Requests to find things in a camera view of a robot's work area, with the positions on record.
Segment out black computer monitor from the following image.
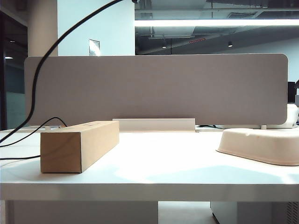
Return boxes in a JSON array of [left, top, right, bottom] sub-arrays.
[[287, 79, 299, 104]]

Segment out white desk support panel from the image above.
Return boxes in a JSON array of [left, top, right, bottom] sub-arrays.
[[4, 200, 159, 224]]

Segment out white pulp paper tray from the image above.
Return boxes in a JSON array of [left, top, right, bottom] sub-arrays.
[[215, 127, 299, 167]]

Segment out white desktop appliance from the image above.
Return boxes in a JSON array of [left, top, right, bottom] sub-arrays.
[[286, 104, 299, 129]]

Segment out grey fabric desk divider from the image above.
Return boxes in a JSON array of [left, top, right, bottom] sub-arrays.
[[24, 53, 289, 127]]

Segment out white power strip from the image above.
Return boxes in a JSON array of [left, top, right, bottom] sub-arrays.
[[22, 125, 65, 132]]

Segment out brown cardboard box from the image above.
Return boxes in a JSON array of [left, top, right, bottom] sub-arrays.
[[40, 120, 120, 174]]

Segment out framed wall sign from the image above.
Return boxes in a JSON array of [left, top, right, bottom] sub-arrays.
[[88, 39, 101, 57]]

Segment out black charging cable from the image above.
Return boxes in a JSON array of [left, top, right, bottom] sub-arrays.
[[0, 0, 141, 161]]

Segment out long ceiling light strip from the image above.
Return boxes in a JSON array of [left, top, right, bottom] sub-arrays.
[[134, 19, 299, 28]]

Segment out white desk cable flap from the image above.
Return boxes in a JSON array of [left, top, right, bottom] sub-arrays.
[[112, 118, 196, 133]]

